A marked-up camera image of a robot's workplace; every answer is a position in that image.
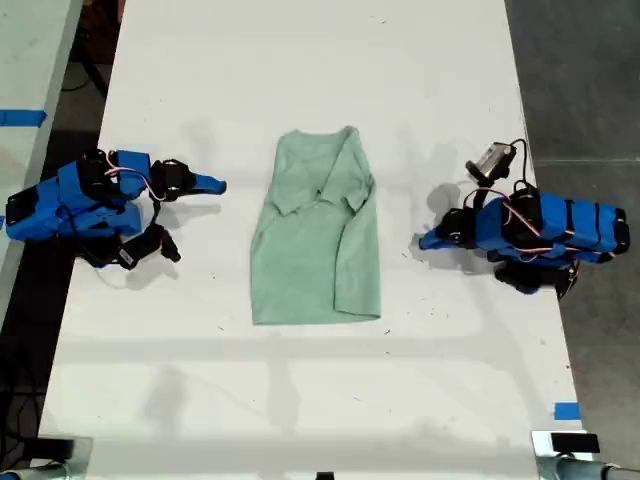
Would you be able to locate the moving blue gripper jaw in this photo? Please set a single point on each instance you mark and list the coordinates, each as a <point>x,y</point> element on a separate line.
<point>207,189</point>
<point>434,243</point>

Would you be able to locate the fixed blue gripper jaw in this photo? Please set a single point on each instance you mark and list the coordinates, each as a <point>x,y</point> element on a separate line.
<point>210,179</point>
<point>435,232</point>

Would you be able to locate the pale green T-shirt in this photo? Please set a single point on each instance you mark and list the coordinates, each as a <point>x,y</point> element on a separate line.
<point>305,260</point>

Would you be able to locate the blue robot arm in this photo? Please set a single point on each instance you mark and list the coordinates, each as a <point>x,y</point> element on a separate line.
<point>555,230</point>
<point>85,210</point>

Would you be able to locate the long blue tape strip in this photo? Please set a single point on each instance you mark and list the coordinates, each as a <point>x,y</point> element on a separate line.
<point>22,117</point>

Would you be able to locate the white side table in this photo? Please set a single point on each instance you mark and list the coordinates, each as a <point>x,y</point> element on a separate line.
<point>25,65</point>

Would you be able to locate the short blue tape strip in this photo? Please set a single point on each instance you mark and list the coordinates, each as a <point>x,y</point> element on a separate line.
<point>567,411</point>

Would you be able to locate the metal table clamp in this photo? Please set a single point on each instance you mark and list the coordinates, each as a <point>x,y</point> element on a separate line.
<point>542,457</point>
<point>65,462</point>

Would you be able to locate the small black box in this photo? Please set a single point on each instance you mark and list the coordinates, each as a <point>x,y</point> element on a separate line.
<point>55,447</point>
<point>575,443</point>

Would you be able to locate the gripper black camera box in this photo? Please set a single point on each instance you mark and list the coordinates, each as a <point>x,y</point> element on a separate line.
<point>491,162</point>
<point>145,247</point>

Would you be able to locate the small black mount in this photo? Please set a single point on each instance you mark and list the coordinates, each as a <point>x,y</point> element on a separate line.
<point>325,476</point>

